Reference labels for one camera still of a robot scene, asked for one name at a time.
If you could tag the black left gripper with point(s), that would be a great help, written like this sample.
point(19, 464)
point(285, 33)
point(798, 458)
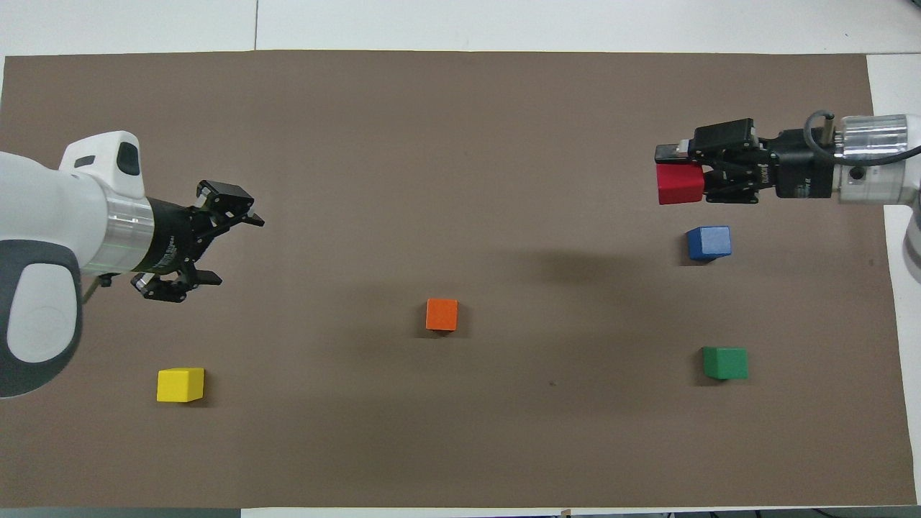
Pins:
point(169, 237)

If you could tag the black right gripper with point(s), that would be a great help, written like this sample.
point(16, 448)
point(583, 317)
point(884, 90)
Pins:
point(799, 173)

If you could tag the red wooden block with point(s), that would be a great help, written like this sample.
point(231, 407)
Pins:
point(680, 185)

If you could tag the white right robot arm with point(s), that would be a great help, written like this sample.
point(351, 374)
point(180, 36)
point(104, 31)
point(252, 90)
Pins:
point(870, 183)

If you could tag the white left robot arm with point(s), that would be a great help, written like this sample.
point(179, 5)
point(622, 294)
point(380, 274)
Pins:
point(43, 216)

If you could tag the blue wooden block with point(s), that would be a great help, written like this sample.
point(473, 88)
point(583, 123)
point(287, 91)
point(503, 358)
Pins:
point(709, 243)

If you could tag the yellow wooden block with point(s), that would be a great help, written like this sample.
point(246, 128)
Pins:
point(180, 385)

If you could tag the green wooden block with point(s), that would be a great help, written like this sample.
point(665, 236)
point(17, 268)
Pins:
point(725, 363)

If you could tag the orange wooden block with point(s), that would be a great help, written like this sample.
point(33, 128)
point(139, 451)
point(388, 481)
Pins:
point(442, 315)

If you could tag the brown table mat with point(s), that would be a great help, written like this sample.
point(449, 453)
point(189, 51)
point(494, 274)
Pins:
point(460, 108)

